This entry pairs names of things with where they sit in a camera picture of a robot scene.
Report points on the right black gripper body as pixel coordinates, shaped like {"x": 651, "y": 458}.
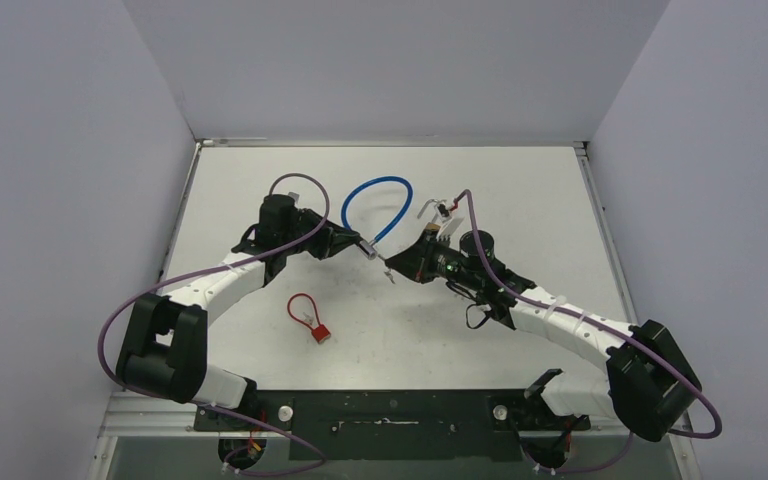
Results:
{"x": 417, "y": 258}

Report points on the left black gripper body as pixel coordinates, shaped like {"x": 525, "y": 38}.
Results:
{"x": 321, "y": 244}

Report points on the blue lock keys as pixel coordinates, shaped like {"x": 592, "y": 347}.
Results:
{"x": 390, "y": 275}

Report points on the brass padlock long shackle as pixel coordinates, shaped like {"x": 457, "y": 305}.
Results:
{"x": 429, "y": 216}

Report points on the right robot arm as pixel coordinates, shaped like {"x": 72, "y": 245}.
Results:
{"x": 648, "y": 383}

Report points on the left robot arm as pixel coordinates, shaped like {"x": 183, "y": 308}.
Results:
{"x": 165, "y": 348}

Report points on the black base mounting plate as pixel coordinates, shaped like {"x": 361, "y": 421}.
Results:
{"x": 419, "y": 424}

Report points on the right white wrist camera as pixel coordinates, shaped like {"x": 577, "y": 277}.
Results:
{"x": 448, "y": 217}

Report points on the red cable padlock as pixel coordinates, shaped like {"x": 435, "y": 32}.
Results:
{"x": 319, "y": 332}

